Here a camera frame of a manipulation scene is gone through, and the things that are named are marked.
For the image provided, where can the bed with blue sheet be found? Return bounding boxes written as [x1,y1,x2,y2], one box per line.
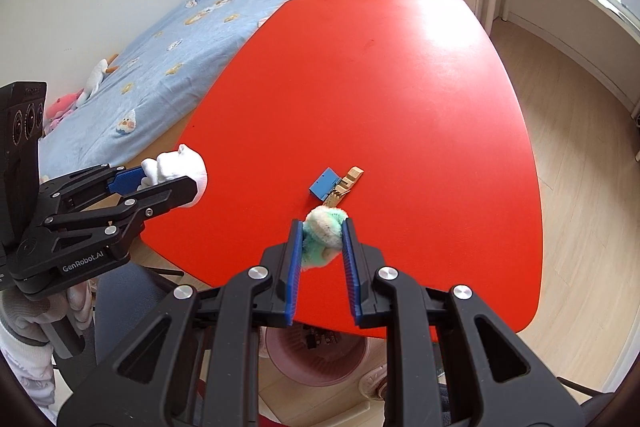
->
[37,0,373,180]

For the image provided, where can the person's left hand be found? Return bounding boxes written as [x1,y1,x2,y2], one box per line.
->
[0,281,94,348]

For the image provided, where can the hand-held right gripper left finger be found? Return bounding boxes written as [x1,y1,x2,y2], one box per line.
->
[56,218,306,427]

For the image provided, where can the person's left forearm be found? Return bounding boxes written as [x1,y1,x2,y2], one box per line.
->
[0,337,57,423]

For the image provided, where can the person's right slipper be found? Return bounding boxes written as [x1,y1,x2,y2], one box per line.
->
[357,362,388,403]

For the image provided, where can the white sock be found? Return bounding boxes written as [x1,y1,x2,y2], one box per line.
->
[141,144,208,209]

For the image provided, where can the red table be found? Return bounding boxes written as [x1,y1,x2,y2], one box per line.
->
[140,0,546,340]

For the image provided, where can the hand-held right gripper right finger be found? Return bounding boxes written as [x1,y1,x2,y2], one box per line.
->
[341,217,586,427]

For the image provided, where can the pink waste bin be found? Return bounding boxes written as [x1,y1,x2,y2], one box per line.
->
[265,324,372,388]

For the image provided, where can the white duck plush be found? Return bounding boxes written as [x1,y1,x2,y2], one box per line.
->
[75,53,121,108]

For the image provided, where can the pink plush toy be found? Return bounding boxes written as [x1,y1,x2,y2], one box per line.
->
[42,89,86,135]

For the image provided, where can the small blue box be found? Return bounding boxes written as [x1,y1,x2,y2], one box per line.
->
[308,167,346,200]

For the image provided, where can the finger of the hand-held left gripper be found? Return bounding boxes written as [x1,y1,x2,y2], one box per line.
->
[45,176,198,233]
[40,164,151,210]

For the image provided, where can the green white pompom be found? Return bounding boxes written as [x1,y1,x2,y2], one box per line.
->
[301,207,349,269]

